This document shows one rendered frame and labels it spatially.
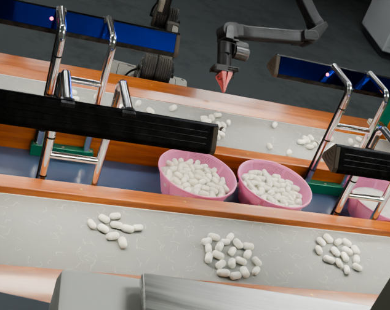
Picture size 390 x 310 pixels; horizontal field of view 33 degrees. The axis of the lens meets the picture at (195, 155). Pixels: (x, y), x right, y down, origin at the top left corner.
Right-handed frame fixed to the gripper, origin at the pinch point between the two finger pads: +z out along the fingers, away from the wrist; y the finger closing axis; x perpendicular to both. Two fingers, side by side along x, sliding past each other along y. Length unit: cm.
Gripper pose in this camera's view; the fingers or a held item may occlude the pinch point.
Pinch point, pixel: (223, 90)
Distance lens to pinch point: 251.6
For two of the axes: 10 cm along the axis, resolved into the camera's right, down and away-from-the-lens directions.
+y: 9.4, 1.2, 3.3
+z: -0.3, 9.6, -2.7
